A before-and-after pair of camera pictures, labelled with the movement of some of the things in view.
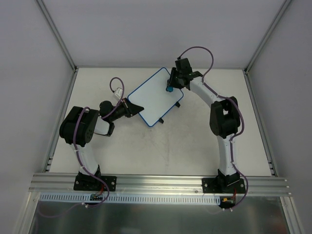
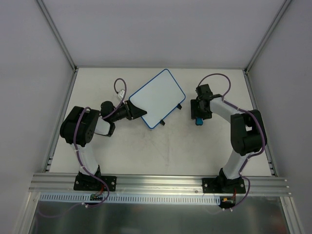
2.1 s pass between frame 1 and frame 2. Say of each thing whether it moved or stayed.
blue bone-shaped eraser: moved
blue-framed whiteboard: stayed
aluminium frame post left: stayed
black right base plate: stayed
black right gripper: moved
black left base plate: stayed
